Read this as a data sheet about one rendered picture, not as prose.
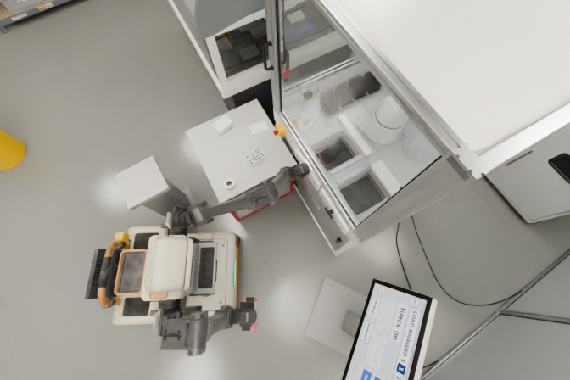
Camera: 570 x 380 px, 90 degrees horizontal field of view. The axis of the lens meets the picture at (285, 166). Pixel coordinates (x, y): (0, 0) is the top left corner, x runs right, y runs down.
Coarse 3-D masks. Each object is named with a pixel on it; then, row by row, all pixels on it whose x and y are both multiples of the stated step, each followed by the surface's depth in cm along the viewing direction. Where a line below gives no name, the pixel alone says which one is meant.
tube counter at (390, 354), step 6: (396, 330) 125; (390, 336) 126; (396, 336) 124; (390, 342) 125; (396, 342) 123; (390, 348) 123; (396, 348) 122; (390, 354) 122; (384, 360) 122; (390, 360) 121; (384, 366) 121; (390, 366) 119; (384, 372) 120; (390, 372) 118
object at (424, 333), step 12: (372, 288) 144; (396, 288) 136; (432, 300) 122; (432, 312) 121; (360, 324) 139; (432, 324) 121; (420, 336) 118; (420, 348) 115; (348, 360) 133; (420, 360) 114; (420, 372) 114
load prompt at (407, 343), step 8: (416, 312) 124; (408, 320) 124; (416, 320) 122; (408, 328) 122; (416, 328) 120; (408, 336) 121; (408, 344) 119; (400, 352) 120; (408, 352) 118; (400, 360) 118; (408, 360) 116; (400, 368) 116; (400, 376) 115
